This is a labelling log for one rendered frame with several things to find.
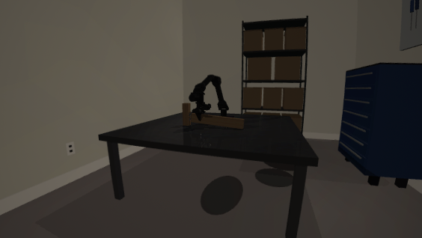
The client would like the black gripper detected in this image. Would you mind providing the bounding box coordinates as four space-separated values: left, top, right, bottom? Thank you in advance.
192 101 207 120

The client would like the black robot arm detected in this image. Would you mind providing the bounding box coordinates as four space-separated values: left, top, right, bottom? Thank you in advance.
189 75 229 117

